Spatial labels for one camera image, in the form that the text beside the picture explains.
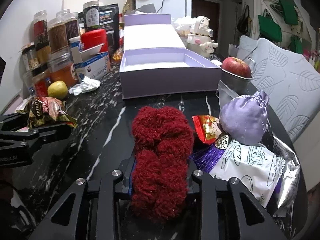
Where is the red foil snack packet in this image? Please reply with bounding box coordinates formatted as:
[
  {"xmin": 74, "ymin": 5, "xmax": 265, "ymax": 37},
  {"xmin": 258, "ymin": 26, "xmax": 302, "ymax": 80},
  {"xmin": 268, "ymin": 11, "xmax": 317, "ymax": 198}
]
[{"xmin": 192, "ymin": 115, "xmax": 222, "ymax": 145}]

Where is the metal bowl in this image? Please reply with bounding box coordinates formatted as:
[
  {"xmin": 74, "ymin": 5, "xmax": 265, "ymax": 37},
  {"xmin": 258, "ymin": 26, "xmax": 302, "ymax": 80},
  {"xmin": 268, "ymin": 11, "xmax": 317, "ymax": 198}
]
[{"xmin": 221, "ymin": 68, "xmax": 253, "ymax": 94}]

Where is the light blue leaf cushion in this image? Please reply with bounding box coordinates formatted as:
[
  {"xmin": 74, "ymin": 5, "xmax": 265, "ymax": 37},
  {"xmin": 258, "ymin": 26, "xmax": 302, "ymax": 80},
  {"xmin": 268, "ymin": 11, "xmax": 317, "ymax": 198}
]
[{"xmin": 239, "ymin": 35, "xmax": 319, "ymax": 142}]

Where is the cream cartoon water bottle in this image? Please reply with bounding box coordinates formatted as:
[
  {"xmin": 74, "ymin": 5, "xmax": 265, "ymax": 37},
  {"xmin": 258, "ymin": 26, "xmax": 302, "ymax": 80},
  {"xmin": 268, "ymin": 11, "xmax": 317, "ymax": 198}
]
[{"xmin": 187, "ymin": 16, "xmax": 219, "ymax": 59}]

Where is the clear zip bag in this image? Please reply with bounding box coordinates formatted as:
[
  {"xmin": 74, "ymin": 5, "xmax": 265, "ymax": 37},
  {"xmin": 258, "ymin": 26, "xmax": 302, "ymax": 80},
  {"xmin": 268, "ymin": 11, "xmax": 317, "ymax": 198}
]
[{"xmin": 217, "ymin": 80, "xmax": 239, "ymax": 108}]

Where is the white printed snack bag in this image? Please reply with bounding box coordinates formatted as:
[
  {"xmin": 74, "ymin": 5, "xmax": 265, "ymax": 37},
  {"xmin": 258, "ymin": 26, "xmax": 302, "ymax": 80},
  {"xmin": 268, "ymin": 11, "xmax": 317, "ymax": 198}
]
[{"xmin": 208, "ymin": 139, "xmax": 285, "ymax": 207}]

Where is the lilac open gift box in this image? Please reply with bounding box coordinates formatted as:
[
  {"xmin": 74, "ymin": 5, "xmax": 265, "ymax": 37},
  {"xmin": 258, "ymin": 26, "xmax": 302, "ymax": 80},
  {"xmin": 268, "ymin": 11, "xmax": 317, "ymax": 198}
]
[{"xmin": 119, "ymin": 14, "xmax": 222, "ymax": 99}]

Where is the purple satin drawstring pouch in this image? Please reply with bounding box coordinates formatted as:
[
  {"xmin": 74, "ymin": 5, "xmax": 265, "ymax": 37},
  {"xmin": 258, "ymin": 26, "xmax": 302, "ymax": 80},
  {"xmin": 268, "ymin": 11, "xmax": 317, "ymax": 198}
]
[{"xmin": 219, "ymin": 90, "xmax": 269, "ymax": 146}]

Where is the brown spice jar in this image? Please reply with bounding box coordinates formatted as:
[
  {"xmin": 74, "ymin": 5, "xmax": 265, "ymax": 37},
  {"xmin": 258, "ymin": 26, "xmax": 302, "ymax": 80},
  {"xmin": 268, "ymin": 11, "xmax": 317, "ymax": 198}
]
[{"xmin": 47, "ymin": 17, "xmax": 68, "ymax": 54}]

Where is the silver foil bag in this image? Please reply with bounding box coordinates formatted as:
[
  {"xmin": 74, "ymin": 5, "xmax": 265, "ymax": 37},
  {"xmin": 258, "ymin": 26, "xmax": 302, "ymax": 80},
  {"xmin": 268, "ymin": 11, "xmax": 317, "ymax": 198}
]
[{"xmin": 273, "ymin": 136, "xmax": 300, "ymax": 217}]

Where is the white refrigerator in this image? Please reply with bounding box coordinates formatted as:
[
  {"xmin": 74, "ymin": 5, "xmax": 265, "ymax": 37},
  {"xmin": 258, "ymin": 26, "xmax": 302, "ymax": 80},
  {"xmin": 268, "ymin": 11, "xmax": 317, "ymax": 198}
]
[{"xmin": 135, "ymin": 0, "xmax": 192, "ymax": 20}]

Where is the blue white tissue box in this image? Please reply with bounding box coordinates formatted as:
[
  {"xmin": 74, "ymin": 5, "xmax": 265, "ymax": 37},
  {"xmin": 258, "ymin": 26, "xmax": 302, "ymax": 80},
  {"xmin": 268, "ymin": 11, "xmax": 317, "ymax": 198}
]
[{"xmin": 73, "ymin": 52, "xmax": 111, "ymax": 83}]

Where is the brown gold snack wrapper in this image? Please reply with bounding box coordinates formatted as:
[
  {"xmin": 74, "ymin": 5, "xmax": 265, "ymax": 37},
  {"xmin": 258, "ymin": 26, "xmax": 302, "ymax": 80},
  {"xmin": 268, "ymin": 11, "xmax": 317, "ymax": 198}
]
[{"xmin": 16, "ymin": 97, "xmax": 78, "ymax": 129}]

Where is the black snack pouch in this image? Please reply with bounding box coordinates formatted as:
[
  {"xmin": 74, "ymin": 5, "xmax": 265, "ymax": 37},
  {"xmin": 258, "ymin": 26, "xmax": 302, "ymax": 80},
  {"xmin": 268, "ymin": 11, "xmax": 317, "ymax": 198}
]
[{"xmin": 99, "ymin": 3, "xmax": 119, "ymax": 54}]

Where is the green tote bag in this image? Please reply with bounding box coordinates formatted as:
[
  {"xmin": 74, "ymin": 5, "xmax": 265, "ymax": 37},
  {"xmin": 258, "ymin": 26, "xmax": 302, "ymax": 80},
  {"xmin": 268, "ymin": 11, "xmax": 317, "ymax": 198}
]
[{"xmin": 258, "ymin": 9, "xmax": 283, "ymax": 43}]

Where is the red apple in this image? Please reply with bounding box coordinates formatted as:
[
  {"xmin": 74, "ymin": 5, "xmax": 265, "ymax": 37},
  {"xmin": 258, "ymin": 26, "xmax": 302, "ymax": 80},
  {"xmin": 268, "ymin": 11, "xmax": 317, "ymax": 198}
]
[{"xmin": 221, "ymin": 56, "xmax": 252, "ymax": 78}]

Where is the red fuzzy knitted item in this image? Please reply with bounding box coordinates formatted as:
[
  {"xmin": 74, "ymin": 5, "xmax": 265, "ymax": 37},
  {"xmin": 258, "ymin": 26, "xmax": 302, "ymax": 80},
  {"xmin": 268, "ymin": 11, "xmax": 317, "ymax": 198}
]
[{"xmin": 132, "ymin": 106, "xmax": 194, "ymax": 223}]

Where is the orange filled jar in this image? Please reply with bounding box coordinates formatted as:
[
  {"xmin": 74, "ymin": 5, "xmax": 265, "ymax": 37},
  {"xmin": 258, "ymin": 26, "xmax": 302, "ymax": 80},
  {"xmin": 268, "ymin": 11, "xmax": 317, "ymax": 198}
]
[{"xmin": 48, "ymin": 51, "xmax": 78, "ymax": 88}]

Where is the dark lidded jar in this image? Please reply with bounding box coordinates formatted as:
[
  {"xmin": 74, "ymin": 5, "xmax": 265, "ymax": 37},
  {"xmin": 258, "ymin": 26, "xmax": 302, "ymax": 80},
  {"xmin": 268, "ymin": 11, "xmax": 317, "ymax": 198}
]
[{"xmin": 83, "ymin": 1, "xmax": 100, "ymax": 32}]

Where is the yellow green pear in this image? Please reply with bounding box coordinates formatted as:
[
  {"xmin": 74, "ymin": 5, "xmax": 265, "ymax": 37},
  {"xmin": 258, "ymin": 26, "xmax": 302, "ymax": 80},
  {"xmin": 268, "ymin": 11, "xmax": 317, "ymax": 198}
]
[{"xmin": 47, "ymin": 81, "xmax": 68, "ymax": 100}]

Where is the crumpled white tissue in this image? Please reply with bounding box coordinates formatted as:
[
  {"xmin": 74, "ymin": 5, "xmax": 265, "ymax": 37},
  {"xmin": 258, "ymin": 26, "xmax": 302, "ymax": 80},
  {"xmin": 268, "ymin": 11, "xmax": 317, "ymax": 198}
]
[{"xmin": 68, "ymin": 77, "xmax": 101, "ymax": 96}]

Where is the red plastic container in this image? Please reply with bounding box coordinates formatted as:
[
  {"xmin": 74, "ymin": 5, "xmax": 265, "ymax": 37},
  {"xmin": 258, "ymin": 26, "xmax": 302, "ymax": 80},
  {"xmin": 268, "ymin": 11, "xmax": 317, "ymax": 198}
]
[{"xmin": 80, "ymin": 29, "xmax": 108, "ymax": 53}]

